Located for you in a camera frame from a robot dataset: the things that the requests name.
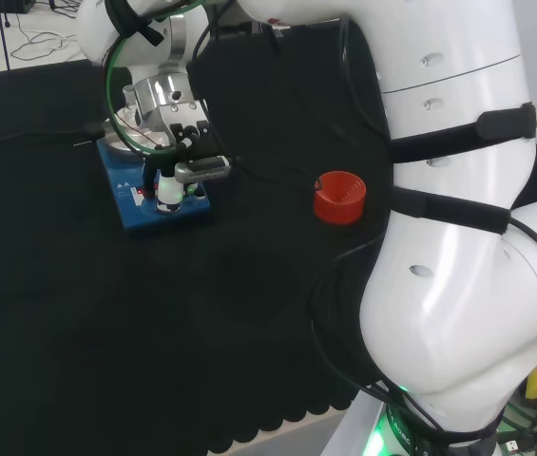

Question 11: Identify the black table cloth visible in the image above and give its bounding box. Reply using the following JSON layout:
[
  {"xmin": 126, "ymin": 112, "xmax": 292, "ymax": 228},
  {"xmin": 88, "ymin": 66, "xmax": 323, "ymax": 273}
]
[{"xmin": 0, "ymin": 21, "xmax": 537, "ymax": 456}]

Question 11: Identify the black heater power cable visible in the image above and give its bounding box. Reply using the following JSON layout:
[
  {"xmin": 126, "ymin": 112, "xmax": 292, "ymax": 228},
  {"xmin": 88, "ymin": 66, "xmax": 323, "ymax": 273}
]
[{"xmin": 0, "ymin": 121, "xmax": 105, "ymax": 149}]

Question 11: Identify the red ribbed plastic cup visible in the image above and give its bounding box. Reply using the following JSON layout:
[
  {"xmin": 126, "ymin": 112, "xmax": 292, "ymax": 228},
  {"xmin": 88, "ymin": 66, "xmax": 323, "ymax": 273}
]
[{"xmin": 313, "ymin": 170, "xmax": 369, "ymax": 225}]

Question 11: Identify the clear round-bottom flask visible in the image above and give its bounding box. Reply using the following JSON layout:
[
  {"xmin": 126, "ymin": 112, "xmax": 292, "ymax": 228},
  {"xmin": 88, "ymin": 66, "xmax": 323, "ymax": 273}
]
[{"xmin": 123, "ymin": 85, "xmax": 140, "ymax": 123}]

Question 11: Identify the black box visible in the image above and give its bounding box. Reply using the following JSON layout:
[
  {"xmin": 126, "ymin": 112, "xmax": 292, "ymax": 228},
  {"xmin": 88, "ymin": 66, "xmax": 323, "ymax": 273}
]
[{"xmin": 0, "ymin": 0, "xmax": 37, "ymax": 15}]

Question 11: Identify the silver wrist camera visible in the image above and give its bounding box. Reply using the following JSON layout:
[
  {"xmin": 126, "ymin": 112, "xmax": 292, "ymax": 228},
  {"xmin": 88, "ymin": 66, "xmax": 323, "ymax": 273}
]
[{"xmin": 173, "ymin": 157, "xmax": 232, "ymax": 183}]

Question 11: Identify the heater with blue base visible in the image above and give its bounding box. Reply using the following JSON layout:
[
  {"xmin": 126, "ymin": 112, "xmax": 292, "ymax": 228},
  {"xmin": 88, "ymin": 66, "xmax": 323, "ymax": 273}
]
[{"xmin": 96, "ymin": 121, "xmax": 215, "ymax": 238}]

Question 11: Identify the grey floor cable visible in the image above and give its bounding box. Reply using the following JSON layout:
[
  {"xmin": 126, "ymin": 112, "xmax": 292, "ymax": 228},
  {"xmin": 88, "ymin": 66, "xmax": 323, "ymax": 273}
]
[{"xmin": 10, "ymin": 8, "xmax": 82, "ymax": 62}]

